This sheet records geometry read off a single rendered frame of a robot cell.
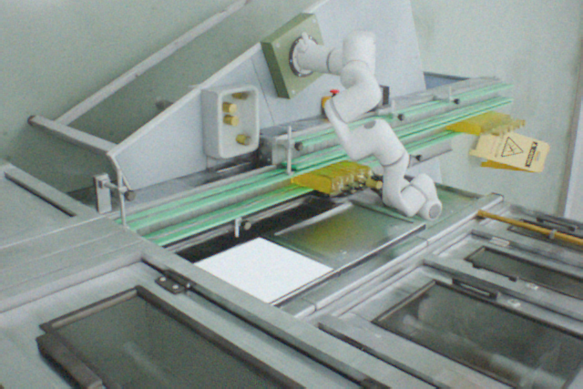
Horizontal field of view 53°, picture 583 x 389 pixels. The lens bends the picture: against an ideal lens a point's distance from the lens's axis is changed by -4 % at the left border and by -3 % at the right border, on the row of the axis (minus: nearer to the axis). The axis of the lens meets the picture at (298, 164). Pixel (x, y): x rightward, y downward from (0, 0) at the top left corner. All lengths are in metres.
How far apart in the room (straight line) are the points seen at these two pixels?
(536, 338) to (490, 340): 0.12
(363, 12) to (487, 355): 1.54
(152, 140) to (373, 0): 1.18
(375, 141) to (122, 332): 1.00
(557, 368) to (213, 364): 0.95
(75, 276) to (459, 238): 1.41
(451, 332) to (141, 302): 0.89
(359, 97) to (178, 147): 0.62
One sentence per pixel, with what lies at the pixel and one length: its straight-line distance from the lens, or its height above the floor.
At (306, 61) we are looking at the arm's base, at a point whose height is 0.87.
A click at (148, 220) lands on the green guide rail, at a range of 1.72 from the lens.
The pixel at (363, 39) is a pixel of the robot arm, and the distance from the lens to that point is 1.87.
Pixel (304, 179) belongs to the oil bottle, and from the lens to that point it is 2.12.
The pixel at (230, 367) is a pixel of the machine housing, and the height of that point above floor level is 1.78.
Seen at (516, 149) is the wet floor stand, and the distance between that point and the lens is 5.34.
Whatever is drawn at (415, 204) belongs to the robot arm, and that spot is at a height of 1.41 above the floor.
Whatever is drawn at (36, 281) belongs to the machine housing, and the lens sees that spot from 1.06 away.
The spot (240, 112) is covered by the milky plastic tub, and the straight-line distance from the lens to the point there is 2.09.
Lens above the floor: 2.30
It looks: 40 degrees down
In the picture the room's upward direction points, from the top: 107 degrees clockwise
